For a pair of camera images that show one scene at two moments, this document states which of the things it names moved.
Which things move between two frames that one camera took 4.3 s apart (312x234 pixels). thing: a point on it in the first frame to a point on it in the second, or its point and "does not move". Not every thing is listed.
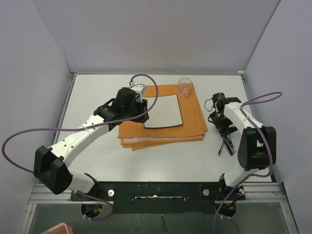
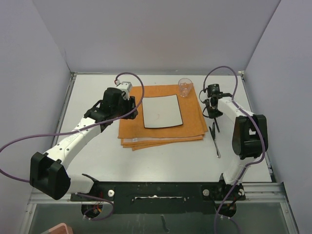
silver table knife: x=221 y=148 to x=213 y=134
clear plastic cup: x=185 y=85 does not move
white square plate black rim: x=166 y=112 does not move
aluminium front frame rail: x=256 y=193 does not move
